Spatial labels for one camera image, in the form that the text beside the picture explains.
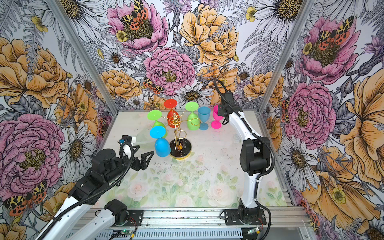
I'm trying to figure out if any pink wine glass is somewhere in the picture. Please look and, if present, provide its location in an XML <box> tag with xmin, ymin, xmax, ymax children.
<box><xmin>211</xmin><ymin>105</ymin><xmax>224</xmax><ymax>130</ymax></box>

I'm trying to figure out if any light blue wine glass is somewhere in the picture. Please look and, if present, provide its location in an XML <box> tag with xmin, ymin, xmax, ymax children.
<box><xmin>198</xmin><ymin>107</ymin><xmax>211</xmax><ymax>131</ymax></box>

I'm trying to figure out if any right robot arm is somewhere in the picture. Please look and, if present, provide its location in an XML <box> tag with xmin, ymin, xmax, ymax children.
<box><xmin>214</xmin><ymin>79</ymin><xmax>276</xmax><ymax>226</ymax></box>

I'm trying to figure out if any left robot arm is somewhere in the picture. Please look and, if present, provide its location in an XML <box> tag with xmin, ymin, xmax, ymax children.
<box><xmin>37</xmin><ymin>135</ymin><xmax>155</xmax><ymax>240</ymax></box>

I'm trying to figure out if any blue wine glass left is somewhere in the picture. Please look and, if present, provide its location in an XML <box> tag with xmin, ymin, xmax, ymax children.
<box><xmin>150</xmin><ymin>126</ymin><xmax>171</xmax><ymax>158</ymax></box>

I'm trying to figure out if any green wine glass back right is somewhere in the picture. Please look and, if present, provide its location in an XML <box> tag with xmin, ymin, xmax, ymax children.
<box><xmin>185</xmin><ymin>102</ymin><xmax>201</xmax><ymax>131</ymax></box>

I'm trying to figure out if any green wine glass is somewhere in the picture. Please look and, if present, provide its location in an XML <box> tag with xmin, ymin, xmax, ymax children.
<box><xmin>185</xmin><ymin>102</ymin><xmax>201</xmax><ymax>131</ymax></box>
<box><xmin>147</xmin><ymin>110</ymin><xmax>167</xmax><ymax>139</ymax></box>

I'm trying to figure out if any green wine glass left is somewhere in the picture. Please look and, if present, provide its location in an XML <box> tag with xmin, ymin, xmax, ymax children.
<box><xmin>147</xmin><ymin>110</ymin><xmax>167</xmax><ymax>139</ymax></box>

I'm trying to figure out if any red wine glass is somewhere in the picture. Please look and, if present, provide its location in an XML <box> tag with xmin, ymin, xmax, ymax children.
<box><xmin>164</xmin><ymin>99</ymin><xmax>179</xmax><ymax>128</ymax></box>

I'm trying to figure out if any small green circuit board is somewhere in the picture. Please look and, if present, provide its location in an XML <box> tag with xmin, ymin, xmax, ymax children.
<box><xmin>111</xmin><ymin>230</ymin><xmax>135</xmax><ymax>238</ymax></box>

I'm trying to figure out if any right small circuit board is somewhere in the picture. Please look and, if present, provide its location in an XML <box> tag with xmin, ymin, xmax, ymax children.
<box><xmin>247</xmin><ymin>228</ymin><xmax>261</xmax><ymax>235</ymax></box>

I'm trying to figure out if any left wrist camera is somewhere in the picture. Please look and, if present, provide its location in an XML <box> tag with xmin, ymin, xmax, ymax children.
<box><xmin>118</xmin><ymin>135</ymin><xmax>137</xmax><ymax>151</ymax></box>

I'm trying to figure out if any gold wire wine glass rack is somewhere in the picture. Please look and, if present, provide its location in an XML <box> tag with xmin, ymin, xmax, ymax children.
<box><xmin>170</xmin><ymin>115</ymin><xmax>192</xmax><ymax>160</ymax></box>

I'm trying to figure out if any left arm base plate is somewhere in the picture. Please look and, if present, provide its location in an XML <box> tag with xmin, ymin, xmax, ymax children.
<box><xmin>115</xmin><ymin>210</ymin><xmax>144</xmax><ymax>227</ymax></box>

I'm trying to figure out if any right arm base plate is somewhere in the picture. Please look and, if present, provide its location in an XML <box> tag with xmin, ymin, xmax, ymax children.
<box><xmin>224</xmin><ymin>208</ymin><xmax>267</xmax><ymax>226</ymax></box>

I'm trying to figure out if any right aluminium corner post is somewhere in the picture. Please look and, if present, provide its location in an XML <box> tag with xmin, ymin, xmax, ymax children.
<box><xmin>257</xmin><ymin>0</ymin><xmax>315</xmax><ymax>114</ymax></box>

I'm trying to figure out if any aluminium corner post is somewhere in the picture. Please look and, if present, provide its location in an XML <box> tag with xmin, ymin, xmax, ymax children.
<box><xmin>257</xmin><ymin>0</ymin><xmax>315</xmax><ymax>114</ymax></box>
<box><xmin>47</xmin><ymin>1</ymin><xmax>119</xmax><ymax>116</ymax></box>

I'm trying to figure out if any aluminium front rail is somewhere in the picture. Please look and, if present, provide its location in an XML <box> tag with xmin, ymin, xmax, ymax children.
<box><xmin>59</xmin><ymin>206</ymin><xmax>310</xmax><ymax>232</ymax></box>

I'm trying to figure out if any left aluminium corner post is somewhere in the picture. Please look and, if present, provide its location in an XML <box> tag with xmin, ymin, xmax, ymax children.
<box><xmin>47</xmin><ymin>1</ymin><xmax>119</xmax><ymax>116</ymax></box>

